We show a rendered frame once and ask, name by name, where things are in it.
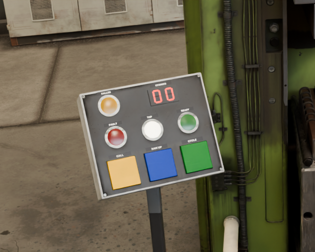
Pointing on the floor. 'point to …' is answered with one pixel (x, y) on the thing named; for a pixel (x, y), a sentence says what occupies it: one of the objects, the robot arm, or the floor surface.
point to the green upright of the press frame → (251, 226)
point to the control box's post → (156, 219)
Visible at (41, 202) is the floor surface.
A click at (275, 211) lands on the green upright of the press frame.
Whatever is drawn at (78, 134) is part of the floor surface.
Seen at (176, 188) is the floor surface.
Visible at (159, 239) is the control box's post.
